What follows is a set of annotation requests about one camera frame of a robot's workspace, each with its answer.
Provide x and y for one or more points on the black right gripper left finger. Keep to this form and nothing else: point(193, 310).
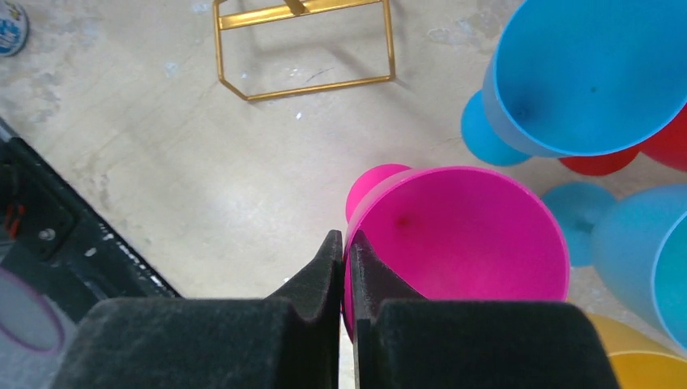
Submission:
point(289, 339)

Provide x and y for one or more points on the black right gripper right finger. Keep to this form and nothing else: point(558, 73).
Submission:
point(403, 340)

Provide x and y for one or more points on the magenta wine glass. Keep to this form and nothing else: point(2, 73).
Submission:
point(460, 233)

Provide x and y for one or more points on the yellow wine glass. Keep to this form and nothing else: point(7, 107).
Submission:
point(638, 361)

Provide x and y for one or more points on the light blue wine glass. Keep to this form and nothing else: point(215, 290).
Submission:
point(637, 246)

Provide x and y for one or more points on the red wine glass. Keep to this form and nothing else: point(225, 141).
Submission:
point(667, 147)

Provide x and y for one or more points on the blue white round tin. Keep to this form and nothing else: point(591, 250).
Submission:
point(14, 28)

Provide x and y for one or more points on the gold wire wine glass rack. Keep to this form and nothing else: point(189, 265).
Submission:
point(293, 10)

